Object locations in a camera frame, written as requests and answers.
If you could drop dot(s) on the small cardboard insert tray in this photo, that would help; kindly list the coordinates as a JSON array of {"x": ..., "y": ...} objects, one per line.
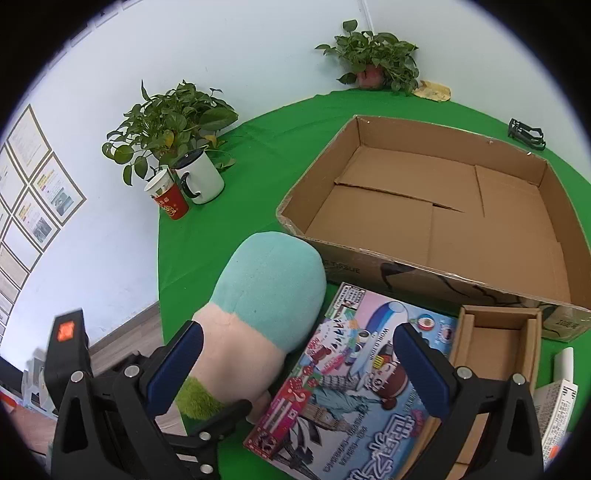
[{"x": 498, "y": 341}]

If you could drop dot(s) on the black folding frame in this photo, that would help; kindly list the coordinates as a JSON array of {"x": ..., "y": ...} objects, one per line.
[{"x": 526, "y": 134}]

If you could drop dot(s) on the white printed carton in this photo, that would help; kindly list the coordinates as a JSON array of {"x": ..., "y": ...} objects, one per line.
[{"x": 556, "y": 410}]

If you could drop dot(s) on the red paper cup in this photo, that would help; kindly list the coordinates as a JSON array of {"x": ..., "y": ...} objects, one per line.
[{"x": 171, "y": 201}]

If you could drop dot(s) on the teal and pink plush toy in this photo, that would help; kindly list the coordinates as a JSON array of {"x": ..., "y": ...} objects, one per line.
[{"x": 268, "y": 286}]

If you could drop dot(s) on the colourful board game box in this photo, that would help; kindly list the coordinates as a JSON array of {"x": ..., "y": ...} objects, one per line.
[{"x": 341, "y": 369}]

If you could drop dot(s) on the large leafy potted plant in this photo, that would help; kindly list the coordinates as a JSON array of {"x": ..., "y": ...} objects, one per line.
[{"x": 171, "y": 120}]

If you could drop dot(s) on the large cardboard box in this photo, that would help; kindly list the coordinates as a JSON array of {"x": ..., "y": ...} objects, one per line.
[{"x": 415, "y": 221}]

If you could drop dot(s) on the green tablecloth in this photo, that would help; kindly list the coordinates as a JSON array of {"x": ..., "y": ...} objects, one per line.
[{"x": 277, "y": 152}]

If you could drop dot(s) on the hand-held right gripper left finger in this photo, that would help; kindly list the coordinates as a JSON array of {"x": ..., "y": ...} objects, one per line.
[{"x": 171, "y": 364}]

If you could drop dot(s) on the yellow crumpled cloth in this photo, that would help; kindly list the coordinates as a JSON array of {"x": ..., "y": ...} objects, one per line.
[{"x": 431, "y": 90}]

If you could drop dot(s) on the potted plant in red pot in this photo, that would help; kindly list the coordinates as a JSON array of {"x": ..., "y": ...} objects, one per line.
[{"x": 378, "y": 55}]

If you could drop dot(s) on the row of framed wall notices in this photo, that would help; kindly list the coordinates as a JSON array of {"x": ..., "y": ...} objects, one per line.
[{"x": 46, "y": 180}]

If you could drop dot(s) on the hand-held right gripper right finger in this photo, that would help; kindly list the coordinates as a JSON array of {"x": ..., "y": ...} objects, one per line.
[{"x": 425, "y": 369}]

